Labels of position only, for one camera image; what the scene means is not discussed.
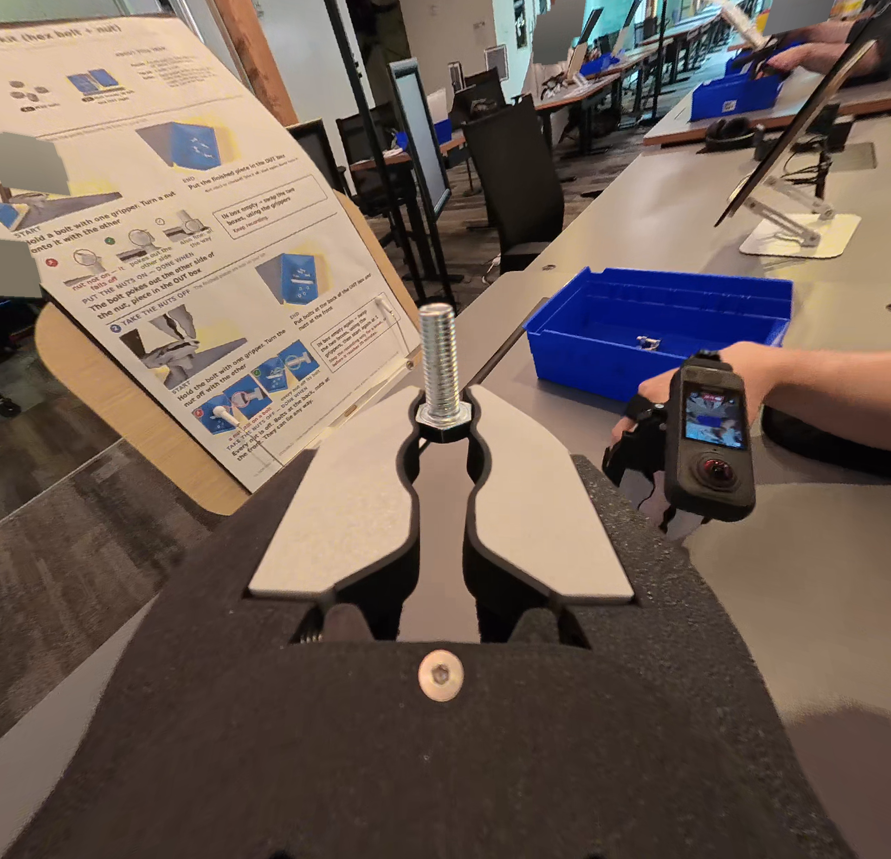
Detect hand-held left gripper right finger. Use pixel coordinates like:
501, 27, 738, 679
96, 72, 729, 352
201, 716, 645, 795
465, 384, 636, 642

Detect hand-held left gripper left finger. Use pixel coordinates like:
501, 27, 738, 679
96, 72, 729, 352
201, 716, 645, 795
247, 386, 420, 642

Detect blue plastic parts bin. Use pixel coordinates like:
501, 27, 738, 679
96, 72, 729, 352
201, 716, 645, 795
523, 267, 794, 404

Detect person's right forearm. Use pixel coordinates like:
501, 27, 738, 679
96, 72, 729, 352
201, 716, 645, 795
762, 347, 891, 451

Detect person's right hand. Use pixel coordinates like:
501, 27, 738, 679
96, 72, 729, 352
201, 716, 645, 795
611, 342, 775, 449

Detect instruction sheet on stand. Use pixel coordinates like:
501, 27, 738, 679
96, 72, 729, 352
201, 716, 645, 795
0, 13, 426, 517

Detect black office chair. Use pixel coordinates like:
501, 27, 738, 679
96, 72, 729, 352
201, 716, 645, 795
461, 95, 565, 275

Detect black headphones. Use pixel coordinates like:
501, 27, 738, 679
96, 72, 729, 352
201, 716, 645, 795
704, 116, 758, 153

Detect black framed easel board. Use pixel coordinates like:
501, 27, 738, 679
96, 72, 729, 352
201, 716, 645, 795
387, 58, 466, 285

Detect wooden pillar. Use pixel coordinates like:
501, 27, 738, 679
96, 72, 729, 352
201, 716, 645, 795
191, 0, 300, 128

